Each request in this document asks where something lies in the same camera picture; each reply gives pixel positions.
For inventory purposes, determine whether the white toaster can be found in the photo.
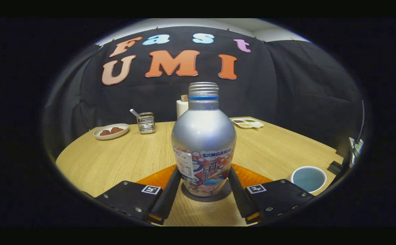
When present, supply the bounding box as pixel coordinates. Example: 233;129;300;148
176;99;189;119

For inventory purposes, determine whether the silver juice bottle printed label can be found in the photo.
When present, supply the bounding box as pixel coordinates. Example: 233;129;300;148
171;82;237;197

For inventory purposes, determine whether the metal mesh utensil holder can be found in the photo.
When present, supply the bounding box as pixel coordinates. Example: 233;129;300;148
136;112;156;134

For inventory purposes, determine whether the wooden table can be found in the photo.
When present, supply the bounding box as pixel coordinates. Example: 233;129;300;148
56;117;344;227

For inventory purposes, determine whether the black table clamp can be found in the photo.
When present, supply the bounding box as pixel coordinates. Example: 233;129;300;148
327;161;343;176

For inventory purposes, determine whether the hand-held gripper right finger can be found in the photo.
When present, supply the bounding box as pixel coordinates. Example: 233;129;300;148
228;164;316;224

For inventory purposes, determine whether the white plastic device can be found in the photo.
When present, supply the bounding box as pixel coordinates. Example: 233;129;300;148
349;136;364;167

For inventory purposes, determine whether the white cup blue inside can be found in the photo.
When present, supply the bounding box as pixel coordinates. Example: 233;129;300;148
291;166;327;194

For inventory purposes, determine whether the white condiment tray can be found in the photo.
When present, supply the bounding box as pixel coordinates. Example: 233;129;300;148
231;118;264;129

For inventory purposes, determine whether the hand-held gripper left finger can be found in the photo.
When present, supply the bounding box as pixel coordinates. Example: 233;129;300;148
95;165;182;226

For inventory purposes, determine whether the white plate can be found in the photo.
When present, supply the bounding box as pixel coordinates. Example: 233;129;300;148
93;123;130;140

